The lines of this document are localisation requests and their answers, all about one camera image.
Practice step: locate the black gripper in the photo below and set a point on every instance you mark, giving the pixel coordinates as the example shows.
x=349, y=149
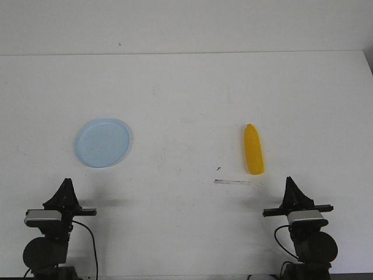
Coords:
x=63, y=210
x=301, y=202

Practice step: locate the yellow toy corn cob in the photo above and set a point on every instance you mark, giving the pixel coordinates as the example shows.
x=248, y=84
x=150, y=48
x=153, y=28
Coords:
x=253, y=152

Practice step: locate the light blue round plate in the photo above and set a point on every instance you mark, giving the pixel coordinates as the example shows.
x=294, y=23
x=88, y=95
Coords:
x=102, y=142

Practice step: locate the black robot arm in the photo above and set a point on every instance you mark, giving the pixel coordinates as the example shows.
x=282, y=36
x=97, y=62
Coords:
x=314, y=249
x=45, y=256

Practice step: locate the clear tape strip horizontal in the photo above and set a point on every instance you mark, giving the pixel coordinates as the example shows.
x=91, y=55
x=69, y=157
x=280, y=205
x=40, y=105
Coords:
x=232, y=182

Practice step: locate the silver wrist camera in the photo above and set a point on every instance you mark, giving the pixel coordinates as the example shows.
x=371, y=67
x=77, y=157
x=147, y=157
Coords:
x=304, y=216
x=39, y=217

